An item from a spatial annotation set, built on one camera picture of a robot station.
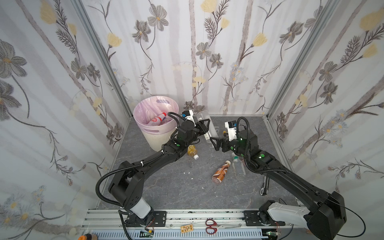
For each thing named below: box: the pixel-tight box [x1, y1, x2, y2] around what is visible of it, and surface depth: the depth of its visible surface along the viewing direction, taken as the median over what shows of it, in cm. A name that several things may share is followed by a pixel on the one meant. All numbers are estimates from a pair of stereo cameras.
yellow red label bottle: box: [187, 145, 199, 160], surface depth 95 cm
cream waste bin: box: [133, 95, 180, 152], surface depth 93 cm
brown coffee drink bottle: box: [212, 160, 231, 184], surface depth 87 cm
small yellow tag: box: [180, 224, 194, 234], surface depth 72 cm
